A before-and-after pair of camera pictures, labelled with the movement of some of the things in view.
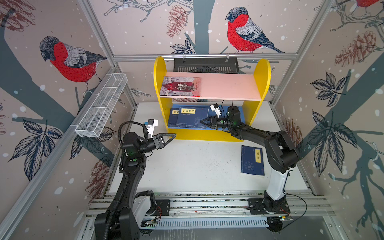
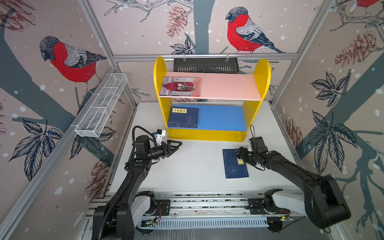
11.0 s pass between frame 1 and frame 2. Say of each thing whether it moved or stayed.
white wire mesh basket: stayed
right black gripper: moved
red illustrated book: stayed
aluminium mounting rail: stayed
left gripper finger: moved
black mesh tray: stayed
